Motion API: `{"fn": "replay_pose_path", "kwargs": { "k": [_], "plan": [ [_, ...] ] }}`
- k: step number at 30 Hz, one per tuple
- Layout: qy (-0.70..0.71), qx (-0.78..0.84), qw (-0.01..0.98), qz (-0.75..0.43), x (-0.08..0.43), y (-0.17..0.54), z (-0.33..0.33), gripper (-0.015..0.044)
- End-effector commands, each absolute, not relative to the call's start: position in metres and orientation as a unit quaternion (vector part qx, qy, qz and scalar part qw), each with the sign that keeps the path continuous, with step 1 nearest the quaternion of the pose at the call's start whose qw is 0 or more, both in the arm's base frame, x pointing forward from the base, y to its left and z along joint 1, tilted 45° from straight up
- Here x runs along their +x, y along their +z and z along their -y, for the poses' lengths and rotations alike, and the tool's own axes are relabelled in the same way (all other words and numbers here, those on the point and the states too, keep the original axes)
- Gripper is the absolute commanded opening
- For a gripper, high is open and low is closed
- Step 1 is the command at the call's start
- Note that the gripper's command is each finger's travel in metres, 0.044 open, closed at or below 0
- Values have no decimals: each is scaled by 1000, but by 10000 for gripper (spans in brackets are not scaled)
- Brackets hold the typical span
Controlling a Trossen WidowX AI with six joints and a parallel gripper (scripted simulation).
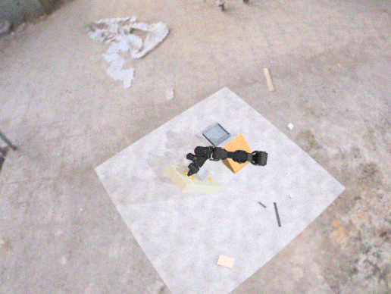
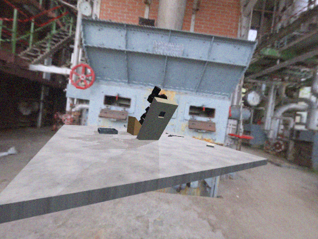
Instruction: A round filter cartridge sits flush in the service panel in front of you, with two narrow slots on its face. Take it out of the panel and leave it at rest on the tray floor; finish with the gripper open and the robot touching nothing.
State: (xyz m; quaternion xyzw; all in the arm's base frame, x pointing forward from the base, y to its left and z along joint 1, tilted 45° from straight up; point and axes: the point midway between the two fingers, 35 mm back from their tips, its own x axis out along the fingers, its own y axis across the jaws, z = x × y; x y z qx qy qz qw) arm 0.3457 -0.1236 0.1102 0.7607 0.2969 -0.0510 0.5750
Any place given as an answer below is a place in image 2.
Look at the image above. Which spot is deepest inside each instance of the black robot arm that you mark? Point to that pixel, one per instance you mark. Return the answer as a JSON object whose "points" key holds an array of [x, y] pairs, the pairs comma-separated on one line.
{"points": [[154, 93]]}

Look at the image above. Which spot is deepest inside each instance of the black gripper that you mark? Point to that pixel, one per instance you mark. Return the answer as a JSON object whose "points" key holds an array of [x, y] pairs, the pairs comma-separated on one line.
{"points": [[162, 96]]}

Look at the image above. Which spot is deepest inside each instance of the beige service panel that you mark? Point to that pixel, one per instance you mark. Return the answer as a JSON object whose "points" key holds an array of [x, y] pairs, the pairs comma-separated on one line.
{"points": [[157, 118]]}

